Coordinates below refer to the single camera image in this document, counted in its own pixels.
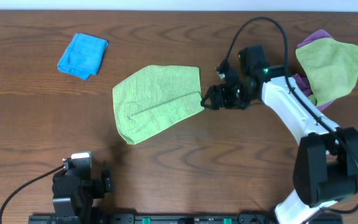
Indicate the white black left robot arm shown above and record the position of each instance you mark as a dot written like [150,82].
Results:
[73,207]

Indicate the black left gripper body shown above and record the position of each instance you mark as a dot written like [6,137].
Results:
[94,190]

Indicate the folded blue cloth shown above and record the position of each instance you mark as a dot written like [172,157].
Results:
[83,56]

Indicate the olive green cloth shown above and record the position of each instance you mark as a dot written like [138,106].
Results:
[331,68]

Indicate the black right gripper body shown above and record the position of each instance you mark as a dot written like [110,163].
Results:
[236,97]

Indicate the light green cloth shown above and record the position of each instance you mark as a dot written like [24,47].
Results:
[155,98]

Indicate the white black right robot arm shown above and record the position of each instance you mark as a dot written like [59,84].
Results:
[326,165]

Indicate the purple cloth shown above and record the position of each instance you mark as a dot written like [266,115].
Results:
[303,82]

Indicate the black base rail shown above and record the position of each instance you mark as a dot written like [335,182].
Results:
[100,218]

